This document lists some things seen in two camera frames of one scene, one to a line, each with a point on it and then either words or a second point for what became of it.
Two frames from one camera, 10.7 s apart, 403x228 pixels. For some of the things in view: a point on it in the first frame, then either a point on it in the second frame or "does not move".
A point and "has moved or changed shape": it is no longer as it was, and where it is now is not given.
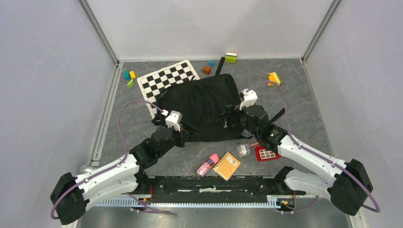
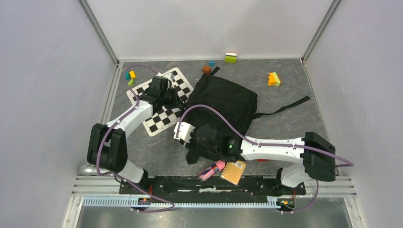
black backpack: [197, 102] has moved or changed shape
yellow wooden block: [132, 74] does not move
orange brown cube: [206, 70] does not move
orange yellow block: [273, 77] does not move
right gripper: [231, 111] -> [190, 144]
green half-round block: [130, 84] does not move
